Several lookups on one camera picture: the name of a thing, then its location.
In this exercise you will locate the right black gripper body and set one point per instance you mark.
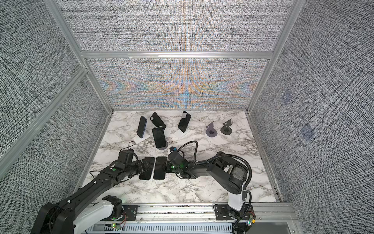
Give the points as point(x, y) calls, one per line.
point(170, 168)

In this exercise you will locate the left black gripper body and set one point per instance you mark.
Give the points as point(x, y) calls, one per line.
point(139, 167)

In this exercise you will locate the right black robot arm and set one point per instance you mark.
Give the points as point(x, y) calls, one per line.
point(232, 172)

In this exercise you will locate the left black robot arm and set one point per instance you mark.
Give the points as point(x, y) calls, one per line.
point(74, 214)

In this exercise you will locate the grey round stand front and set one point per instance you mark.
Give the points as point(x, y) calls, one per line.
point(162, 148)

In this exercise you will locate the white stand far left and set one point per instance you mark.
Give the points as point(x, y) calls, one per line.
point(138, 140)

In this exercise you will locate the white centre phone stand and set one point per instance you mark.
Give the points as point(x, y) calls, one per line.
point(179, 134)

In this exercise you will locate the white stand behind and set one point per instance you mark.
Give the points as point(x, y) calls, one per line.
point(167, 132)

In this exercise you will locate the green-edged phone on round stand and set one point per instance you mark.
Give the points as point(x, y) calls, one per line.
point(159, 137)

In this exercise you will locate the blue-cased phone far left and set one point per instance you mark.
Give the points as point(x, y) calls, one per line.
point(142, 126)

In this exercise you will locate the purple round phone stand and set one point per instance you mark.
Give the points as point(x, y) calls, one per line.
point(210, 130)

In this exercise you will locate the black textured-back phone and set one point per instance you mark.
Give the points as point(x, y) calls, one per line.
point(157, 121)

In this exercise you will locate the dark green round phone stand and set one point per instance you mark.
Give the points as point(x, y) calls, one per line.
point(226, 128)

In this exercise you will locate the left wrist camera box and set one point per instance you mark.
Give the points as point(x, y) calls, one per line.
point(125, 158)

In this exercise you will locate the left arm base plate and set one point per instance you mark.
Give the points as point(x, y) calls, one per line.
point(129, 214)

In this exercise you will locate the aluminium front rail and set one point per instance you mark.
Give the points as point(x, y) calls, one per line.
point(199, 218)

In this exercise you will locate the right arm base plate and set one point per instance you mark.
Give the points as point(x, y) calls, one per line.
point(224, 213)

